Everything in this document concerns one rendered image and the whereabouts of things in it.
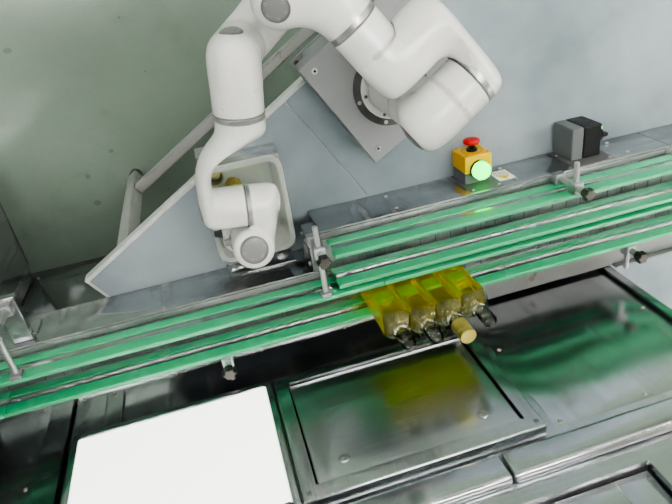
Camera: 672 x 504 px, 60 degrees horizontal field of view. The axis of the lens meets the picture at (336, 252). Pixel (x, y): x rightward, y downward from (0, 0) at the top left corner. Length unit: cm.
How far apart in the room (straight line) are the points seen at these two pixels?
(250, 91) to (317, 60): 29
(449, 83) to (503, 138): 59
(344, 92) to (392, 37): 32
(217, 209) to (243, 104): 19
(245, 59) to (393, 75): 22
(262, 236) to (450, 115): 38
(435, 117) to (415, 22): 14
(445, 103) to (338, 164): 49
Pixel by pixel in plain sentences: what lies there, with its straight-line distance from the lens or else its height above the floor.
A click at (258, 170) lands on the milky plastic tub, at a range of 131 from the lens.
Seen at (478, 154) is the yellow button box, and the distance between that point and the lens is 141.
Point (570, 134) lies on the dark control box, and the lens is 152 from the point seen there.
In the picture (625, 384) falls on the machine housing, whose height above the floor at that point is 125.
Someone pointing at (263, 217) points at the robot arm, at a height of 107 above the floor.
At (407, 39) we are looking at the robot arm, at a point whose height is 116.
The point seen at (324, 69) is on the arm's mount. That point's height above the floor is 85.
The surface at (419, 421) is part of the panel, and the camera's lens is 119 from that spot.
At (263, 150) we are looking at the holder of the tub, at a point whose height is 79.
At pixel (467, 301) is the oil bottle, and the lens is 123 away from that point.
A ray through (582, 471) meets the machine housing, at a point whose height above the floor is 141.
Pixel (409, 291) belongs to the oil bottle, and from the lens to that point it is 126.
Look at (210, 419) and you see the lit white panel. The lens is 128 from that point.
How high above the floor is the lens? 200
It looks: 59 degrees down
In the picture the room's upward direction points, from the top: 150 degrees clockwise
